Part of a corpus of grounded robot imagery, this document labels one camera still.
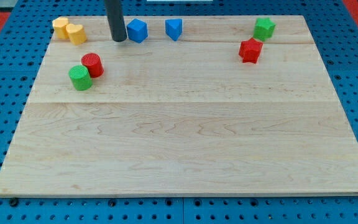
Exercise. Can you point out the green star block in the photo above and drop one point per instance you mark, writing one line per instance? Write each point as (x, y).
(263, 29)

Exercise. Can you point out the blue cube block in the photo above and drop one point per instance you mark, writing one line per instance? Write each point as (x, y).
(137, 30)

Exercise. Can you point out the black cylindrical pointer rod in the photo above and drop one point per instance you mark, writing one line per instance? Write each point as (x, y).
(116, 20)

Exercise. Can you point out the light wooden board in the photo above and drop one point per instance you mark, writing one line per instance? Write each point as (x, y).
(184, 118)

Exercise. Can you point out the yellow hexagon block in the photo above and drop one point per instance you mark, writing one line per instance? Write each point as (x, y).
(59, 25)

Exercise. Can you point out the blue triangular prism block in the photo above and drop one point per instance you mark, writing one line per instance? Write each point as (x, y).
(174, 28)

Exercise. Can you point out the green cylinder block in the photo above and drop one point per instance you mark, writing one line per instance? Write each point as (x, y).
(80, 77)

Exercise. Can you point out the yellow heart block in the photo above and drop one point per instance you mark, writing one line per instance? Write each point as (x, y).
(76, 34)

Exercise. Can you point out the red cylinder block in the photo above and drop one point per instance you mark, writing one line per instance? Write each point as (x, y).
(93, 63)

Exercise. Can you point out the red star block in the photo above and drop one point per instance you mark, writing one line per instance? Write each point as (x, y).
(250, 50)

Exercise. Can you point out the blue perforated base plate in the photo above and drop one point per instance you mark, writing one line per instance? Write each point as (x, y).
(23, 43)

